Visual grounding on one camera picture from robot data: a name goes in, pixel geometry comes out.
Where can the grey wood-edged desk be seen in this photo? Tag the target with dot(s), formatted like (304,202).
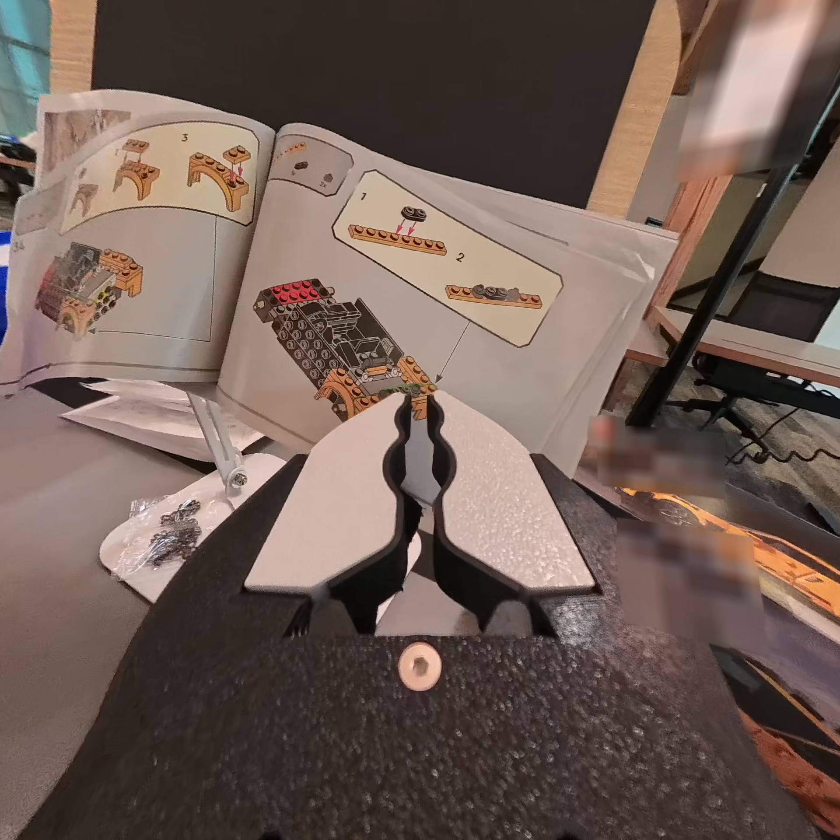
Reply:
(754,348)

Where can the crumpled white paper bag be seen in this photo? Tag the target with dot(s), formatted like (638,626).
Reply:
(131,420)

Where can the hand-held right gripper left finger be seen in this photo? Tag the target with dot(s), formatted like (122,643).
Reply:
(328,518)

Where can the black metal pole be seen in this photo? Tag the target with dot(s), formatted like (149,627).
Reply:
(715,295)

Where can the black wood-edged partition board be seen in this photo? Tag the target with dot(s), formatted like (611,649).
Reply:
(361,65)

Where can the black office chair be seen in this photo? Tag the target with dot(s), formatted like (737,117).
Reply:
(741,387)

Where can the black lego set box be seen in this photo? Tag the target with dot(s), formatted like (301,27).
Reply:
(800,722)

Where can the lego instruction booklet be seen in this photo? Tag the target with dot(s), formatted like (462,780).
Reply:
(164,262)

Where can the clear bag of small parts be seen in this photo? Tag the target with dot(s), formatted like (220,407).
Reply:
(170,531)

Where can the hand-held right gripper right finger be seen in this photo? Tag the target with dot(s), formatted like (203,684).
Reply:
(512,518)

